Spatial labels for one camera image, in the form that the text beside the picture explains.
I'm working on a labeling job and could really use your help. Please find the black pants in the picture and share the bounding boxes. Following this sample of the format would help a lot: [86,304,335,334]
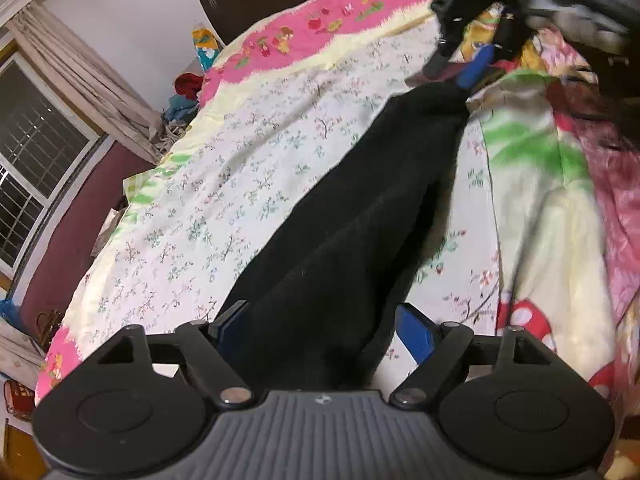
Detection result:
[222,81,469,390]

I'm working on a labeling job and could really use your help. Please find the colourful cartoon blanket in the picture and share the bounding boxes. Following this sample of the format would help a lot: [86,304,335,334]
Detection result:
[459,1,640,480]

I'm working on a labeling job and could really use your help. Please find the floral bed sheet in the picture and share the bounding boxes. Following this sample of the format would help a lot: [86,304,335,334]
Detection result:
[34,0,501,406]

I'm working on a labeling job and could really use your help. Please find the pile of clothes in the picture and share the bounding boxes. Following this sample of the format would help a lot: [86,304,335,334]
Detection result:
[160,23,221,145]

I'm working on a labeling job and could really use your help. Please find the beige curtain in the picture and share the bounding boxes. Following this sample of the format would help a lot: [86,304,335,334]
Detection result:
[6,3,162,165]

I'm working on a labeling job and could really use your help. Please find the barred window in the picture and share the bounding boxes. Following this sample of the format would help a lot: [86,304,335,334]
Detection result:
[0,52,100,276]

